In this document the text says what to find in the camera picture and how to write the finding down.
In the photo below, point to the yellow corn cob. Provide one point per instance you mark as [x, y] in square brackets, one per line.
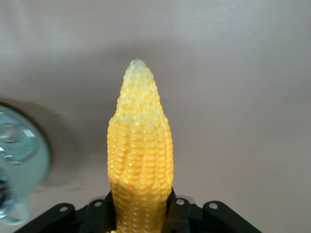
[141, 145]

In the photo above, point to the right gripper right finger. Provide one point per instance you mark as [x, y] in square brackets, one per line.
[179, 213]

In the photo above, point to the table cover cloth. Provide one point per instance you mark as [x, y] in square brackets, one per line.
[218, 72]

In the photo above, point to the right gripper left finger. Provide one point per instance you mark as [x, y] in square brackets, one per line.
[97, 213]

